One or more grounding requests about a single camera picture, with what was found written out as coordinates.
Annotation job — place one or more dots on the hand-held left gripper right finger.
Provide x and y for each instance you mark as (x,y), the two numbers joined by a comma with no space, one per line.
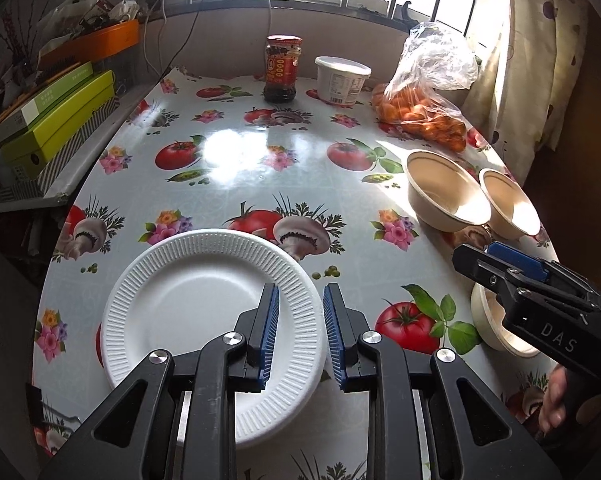
(333,340)

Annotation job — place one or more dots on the white foam plate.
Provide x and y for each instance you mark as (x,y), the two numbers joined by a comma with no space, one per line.
(190,310)

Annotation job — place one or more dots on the red label sauce jar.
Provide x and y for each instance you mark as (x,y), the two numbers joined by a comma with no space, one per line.
(283,67)

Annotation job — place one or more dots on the white plastic tub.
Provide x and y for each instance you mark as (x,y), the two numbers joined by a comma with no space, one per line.
(340,80)

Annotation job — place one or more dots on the spotted curtain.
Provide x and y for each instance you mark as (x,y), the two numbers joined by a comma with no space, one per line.
(540,60)

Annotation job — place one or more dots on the clear bag of oranges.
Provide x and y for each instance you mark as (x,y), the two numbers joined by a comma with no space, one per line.
(420,105)

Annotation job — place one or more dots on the striped box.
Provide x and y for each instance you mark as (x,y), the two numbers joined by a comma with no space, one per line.
(60,170)

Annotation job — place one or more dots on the lime green box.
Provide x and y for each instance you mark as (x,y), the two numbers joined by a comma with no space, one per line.
(60,122)

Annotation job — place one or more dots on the pale green flat box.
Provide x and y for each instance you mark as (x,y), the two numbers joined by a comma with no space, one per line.
(45,95)

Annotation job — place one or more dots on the beige paper bowl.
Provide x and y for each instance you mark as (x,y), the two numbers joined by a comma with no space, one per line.
(445,195)
(510,205)
(485,320)

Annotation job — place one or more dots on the black binder clip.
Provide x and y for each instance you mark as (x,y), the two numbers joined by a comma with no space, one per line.
(63,417)

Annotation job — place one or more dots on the vegetable print tablecloth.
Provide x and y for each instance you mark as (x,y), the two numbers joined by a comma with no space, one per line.
(260,180)

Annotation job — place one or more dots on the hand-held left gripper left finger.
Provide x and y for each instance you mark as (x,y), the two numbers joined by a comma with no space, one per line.
(269,335)

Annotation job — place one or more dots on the white side table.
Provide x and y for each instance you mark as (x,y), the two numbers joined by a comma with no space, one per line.
(95,155)

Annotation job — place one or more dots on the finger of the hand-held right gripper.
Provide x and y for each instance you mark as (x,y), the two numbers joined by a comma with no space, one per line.
(480,265)
(523,265)

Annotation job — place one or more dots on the orange tray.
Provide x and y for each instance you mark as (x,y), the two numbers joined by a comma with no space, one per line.
(95,42)

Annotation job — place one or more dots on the person's right hand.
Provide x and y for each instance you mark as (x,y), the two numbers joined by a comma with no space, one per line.
(553,400)

